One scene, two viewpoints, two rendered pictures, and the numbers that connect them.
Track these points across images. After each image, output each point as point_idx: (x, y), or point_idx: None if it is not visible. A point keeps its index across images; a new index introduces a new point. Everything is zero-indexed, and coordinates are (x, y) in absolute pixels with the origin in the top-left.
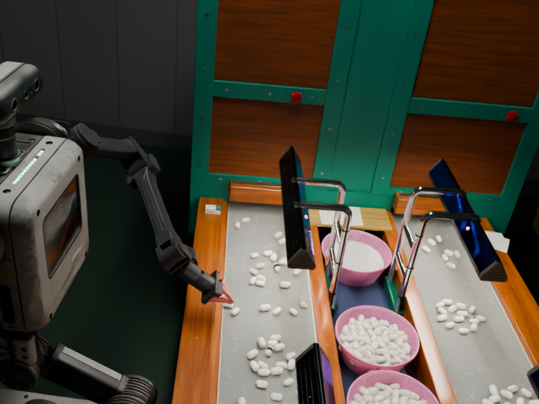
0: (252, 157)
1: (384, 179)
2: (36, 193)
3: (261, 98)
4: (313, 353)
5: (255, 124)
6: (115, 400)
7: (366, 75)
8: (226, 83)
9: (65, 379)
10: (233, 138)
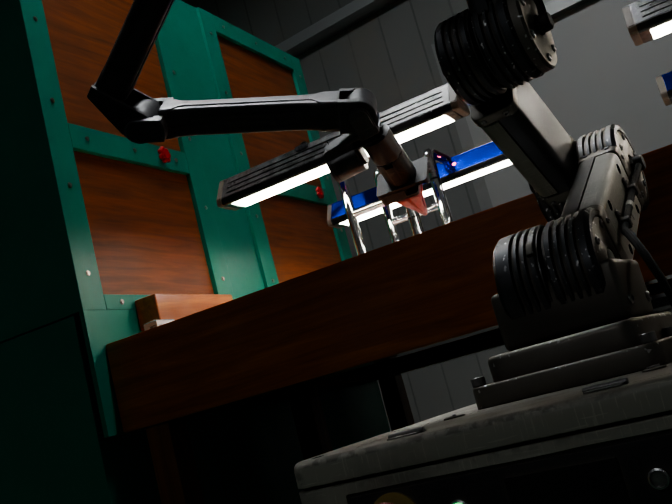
0: (143, 261)
1: (274, 282)
2: None
3: (128, 157)
4: (637, 1)
5: (130, 203)
6: (589, 135)
7: (207, 138)
8: (84, 128)
9: (533, 109)
10: (113, 227)
